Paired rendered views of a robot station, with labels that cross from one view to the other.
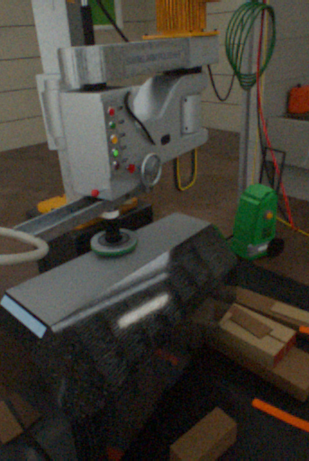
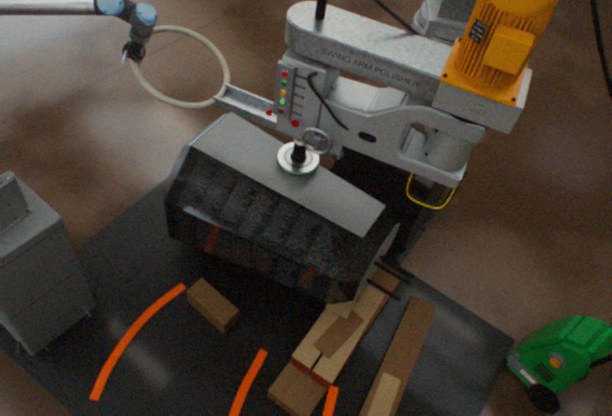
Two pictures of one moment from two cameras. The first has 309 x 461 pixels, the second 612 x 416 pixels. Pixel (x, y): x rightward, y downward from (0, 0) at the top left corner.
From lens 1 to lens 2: 2.19 m
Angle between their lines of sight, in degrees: 57
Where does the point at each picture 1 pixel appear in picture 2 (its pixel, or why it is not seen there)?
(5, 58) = not seen: outside the picture
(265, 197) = (573, 344)
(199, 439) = (207, 297)
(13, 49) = not seen: outside the picture
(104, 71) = (294, 44)
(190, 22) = (466, 66)
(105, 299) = (227, 171)
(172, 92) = (398, 109)
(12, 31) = not seen: outside the picture
